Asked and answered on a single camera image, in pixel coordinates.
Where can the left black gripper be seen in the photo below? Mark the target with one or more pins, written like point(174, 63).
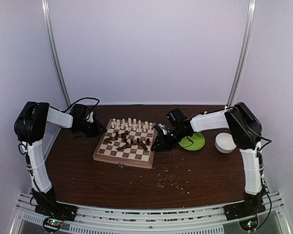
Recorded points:
point(98, 130)

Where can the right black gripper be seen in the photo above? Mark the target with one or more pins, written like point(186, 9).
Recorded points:
point(163, 146)

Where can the wooden chess board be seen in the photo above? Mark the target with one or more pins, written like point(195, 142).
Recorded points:
point(126, 148)

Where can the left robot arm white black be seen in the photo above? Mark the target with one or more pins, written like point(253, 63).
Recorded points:
point(30, 127)

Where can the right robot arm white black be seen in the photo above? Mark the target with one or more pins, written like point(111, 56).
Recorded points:
point(245, 130)

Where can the white chess pieces row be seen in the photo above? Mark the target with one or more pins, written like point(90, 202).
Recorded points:
point(130, 125)

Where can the green plate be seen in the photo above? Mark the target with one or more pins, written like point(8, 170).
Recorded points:
point(192, 143)

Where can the white bowl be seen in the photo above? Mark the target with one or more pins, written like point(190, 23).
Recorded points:
point(224, 143)

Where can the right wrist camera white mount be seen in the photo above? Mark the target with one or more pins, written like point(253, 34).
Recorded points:
point(162, 129)

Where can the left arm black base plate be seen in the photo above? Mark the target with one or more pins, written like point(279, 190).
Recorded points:
point(60, 212)

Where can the front aluminium rail base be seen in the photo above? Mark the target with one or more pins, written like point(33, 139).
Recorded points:
point(196, 220)

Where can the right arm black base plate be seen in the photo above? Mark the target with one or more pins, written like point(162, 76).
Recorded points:
point(240, 210)

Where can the left aluminium frame post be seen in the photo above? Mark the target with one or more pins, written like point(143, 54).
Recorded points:
point(54, 53)

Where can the aluminium frame post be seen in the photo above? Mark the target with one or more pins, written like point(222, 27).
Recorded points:
point(245, 47)
point(54, 53)

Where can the right aluminium frame post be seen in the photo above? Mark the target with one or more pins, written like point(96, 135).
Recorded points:
point(245, 47)

